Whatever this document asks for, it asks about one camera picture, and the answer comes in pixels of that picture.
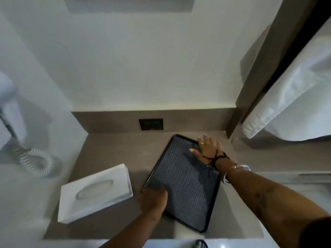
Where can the person's right thumb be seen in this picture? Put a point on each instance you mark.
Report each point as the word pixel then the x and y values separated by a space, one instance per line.
pixel 194 152

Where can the person's left fingers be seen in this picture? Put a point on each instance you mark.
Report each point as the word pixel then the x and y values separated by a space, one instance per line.
pixel 155 191

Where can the white hanging towel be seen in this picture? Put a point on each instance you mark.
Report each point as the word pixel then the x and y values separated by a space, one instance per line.
pixel 297 100

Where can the black thread wristband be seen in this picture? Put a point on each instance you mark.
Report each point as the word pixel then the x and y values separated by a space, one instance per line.
pixel 216 159

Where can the person's left hand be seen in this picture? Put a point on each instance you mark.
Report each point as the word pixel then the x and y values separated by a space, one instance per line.
pixel 153 201

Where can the white wall hair dryer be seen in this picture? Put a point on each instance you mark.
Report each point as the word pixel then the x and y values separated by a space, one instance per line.
pixel 9 111

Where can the brown wooden door frame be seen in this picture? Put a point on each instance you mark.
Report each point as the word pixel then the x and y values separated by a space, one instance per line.
pixel 263 64

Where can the person's right middle finger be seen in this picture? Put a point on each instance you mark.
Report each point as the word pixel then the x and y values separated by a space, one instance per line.
pixel 206 142

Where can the person's right little finger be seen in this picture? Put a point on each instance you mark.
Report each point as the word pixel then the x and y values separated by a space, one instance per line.
pixel 219 147

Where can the person's right forearm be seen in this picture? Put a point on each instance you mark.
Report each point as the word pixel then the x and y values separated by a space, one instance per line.
pixel 263 198

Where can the person's left forearm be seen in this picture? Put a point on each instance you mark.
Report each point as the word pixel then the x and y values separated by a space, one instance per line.
pixel 132 232

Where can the person's right hand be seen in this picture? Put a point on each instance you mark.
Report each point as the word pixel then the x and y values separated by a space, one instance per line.
pixel 208 152

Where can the black wall power outlet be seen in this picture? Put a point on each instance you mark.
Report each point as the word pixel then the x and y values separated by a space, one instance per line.
pixel 151 124

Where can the white tissue box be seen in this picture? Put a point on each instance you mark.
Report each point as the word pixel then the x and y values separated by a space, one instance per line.
pixel 95 193

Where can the black patterned tray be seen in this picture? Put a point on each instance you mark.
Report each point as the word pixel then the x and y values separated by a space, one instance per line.
pixel 186 183

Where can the black shirt sleeve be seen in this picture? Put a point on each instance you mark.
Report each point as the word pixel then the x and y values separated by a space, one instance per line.
pixel 316 233

